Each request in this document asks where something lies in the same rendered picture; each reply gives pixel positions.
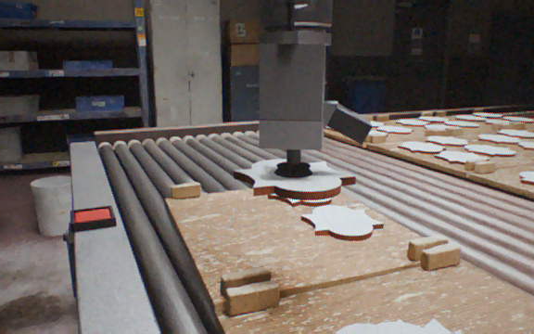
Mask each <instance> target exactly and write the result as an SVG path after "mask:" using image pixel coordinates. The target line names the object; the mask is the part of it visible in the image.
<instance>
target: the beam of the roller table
mask: <svg viewBox="0 0 534 334"><path fill-rule="evenodd" d="M70 164H71V189H72V209H73V210H77V209H83V208H90V207H97V206H104V205H106V206H112V208H113V211H114V213H115V216H116V221H117V226H116V227H104V228H97V229H92V230H86V231H80V232H74V233H73V239H74V265H75V285H76V290H77V315H78V334H161V331H160V328H159V323H158V320H157V318H156V317H155V316H154V313H153V310H152V307H151V304H150V301H149V298H148V296H147V293H146V289H145V286H144V283H143V280H142V278H141V276H140V273H139V270H138V267H137V264H136V262H135V259H134V255H133V252H132V249H131V246H130V243H129V240H128V238H127V236H126V233H125V230H124V227H123V224H122V221H121V217H120V214H119V212H118V209H117V206H116V203H115V200H114V198H113V195H112V192H111V189H110V186H109V183H108V179H107V176H106V173H105V170H104V167H103V164H102V161H101V159H100V157H99V154H98V151H97V148H96V145H95V141H87V142H75V143H70Z"/></svg>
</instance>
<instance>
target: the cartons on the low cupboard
mask: <svg viewBox="0 0 534 334"><path fill-rule="evenodd" d="M260 29H261V27H260V26H259V21H258V20H243V19H229V20H228V21H226V43H227V44H229V45H226V58H225V59H226V65H227V66H229V67H243V66H259V34H261V31H260Z"/></svg>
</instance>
